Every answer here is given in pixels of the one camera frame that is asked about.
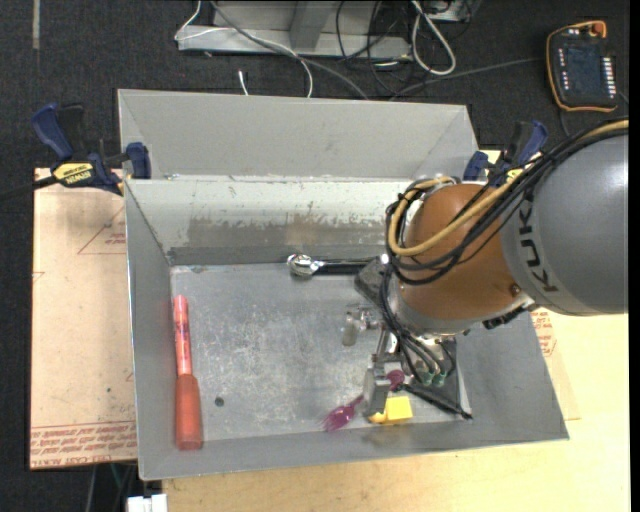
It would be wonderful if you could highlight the orange marker pen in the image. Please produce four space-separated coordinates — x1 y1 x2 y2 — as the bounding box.
171 293 205 451

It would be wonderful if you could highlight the purple plastic fork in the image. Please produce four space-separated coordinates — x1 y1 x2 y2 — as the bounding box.
321 369 406 434

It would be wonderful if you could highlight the brown cardboard board red print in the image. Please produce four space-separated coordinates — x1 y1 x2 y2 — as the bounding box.
29 167 582 471

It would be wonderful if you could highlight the grey metal bin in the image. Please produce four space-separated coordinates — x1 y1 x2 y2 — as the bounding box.
117 88 570 482

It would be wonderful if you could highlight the dark grey lumpy object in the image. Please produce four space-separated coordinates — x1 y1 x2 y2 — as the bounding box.
353 259 396 307

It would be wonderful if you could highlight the thin black stick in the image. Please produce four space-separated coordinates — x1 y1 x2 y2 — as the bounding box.
402 383 474 420

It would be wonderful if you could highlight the yellow block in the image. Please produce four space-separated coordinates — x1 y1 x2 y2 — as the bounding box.
368 394 415 426

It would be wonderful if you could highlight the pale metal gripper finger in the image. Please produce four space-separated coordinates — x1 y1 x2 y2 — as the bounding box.
362 368 378 419
375 374 392 417

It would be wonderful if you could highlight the silver metal pipe fitting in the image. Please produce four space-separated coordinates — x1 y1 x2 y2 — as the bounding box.
341 305 382 348

